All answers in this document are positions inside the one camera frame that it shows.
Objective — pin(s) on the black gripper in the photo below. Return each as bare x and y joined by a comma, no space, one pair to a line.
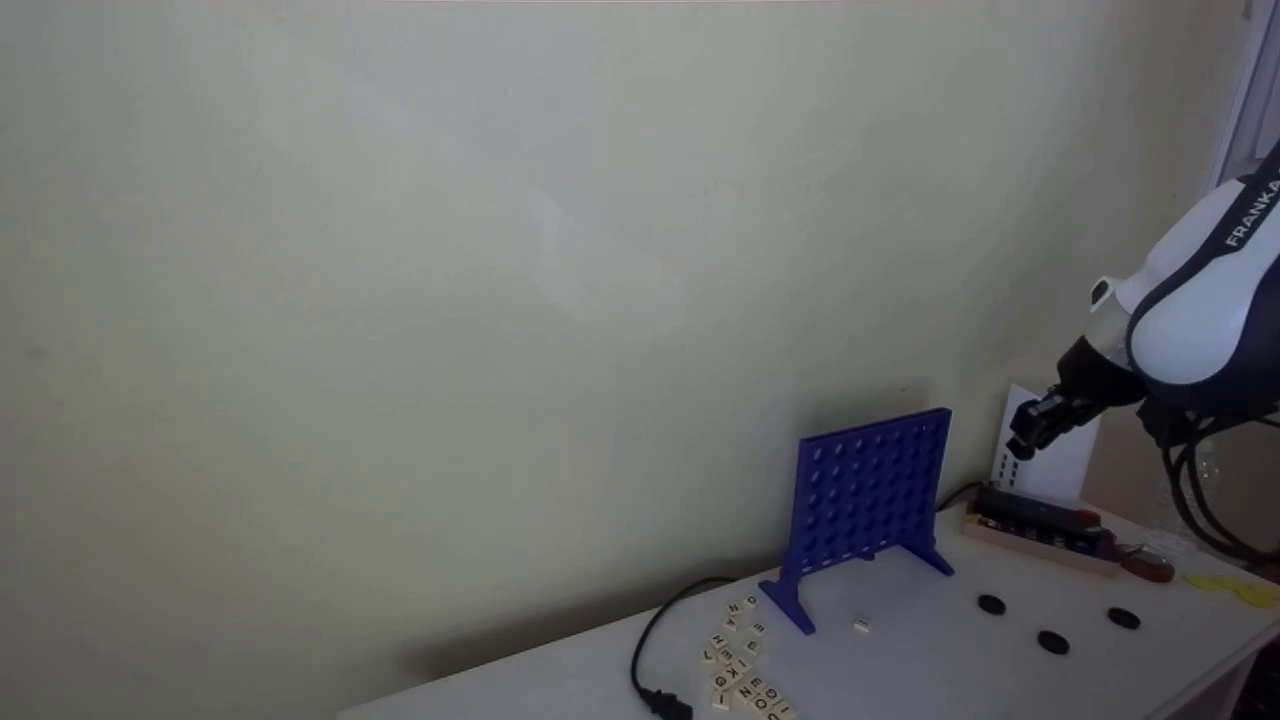
1095,375

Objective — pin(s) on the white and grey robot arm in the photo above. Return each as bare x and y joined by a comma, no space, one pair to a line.
1205,300

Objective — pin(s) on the blue upright gameboard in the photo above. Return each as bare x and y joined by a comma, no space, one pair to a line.
865,490

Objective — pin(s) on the black round chip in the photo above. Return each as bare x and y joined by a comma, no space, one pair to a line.
1124,619
990,604
1053,642

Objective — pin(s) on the white box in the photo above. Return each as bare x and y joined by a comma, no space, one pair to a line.
1065,465

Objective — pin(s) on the wooden tray with dark pieces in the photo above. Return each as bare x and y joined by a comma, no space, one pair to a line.
1045,530

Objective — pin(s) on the red small object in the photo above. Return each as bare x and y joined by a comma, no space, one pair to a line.
1152,567

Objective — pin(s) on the yellow flat object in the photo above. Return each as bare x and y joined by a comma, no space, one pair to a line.
1240,588

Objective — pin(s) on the heap of letter tiles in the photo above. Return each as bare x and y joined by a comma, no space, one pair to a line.
745,665

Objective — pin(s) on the window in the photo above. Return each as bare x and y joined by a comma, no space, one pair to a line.
1255,90

